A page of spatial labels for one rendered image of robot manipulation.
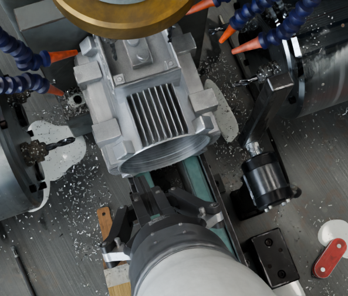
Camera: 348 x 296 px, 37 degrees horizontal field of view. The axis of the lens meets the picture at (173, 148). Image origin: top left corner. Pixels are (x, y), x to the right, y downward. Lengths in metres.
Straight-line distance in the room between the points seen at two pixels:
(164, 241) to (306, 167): 0.71
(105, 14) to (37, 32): 0.25
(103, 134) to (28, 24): 0.19
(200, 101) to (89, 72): 0.18
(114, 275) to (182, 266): 0.67
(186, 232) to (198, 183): 0.51
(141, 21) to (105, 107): 0.28
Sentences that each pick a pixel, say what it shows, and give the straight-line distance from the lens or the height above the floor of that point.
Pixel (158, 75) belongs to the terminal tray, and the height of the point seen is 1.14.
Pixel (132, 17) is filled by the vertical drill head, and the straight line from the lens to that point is 0.56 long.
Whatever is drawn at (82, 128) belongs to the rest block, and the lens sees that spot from 1.04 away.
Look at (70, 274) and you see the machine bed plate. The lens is 1.03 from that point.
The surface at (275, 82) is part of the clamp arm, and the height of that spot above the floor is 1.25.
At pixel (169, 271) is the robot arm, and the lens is 0.35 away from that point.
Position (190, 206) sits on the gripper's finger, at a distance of 0.55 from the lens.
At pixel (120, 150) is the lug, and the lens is 0.76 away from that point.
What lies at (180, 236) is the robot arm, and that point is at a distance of 0.41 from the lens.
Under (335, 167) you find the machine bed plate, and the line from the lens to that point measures 1.10.
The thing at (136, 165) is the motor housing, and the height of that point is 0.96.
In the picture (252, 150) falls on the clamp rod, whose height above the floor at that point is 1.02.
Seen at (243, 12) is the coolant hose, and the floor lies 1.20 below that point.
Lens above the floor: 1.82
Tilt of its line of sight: 74 degrees down
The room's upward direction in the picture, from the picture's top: 5 degrees clockwise
